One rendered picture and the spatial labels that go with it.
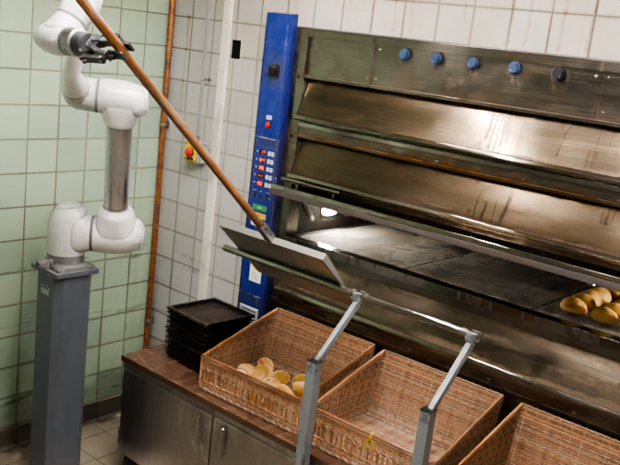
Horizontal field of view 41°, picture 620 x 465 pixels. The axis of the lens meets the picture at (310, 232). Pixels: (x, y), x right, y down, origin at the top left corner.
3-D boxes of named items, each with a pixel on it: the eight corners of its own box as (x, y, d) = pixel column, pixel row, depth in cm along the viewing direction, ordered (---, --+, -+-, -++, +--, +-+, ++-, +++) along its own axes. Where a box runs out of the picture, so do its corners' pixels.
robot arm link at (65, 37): (69, 62, 265) (80, 64, 261) (52, 41, 258) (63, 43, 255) (87, 41, 268) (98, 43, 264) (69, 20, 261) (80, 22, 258)
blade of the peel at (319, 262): (323, 259, 302) (327, 254, 303) (218, 225, 336) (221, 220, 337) (359, 308, 328) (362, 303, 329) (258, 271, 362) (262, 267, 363)
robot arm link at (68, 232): (49, 246, 360) (52, 196, 355) (92, 249, 363) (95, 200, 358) (42, 256, 344) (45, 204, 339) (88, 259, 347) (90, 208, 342)
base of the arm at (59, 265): (26, 263, 351) (26, 250, 349) (72, 257, 367) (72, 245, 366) (49, 275, 339) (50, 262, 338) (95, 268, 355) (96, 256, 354)
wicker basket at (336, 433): (375, 408, 351) (383, 347, 345) (494, 460, 318) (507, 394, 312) (302, 442, 314) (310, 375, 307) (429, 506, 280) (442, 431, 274)
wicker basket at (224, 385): (270, 362, 388) (277, 305, 381) (370, 404, 354) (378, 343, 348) (195, 387, 350) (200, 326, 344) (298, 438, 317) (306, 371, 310)
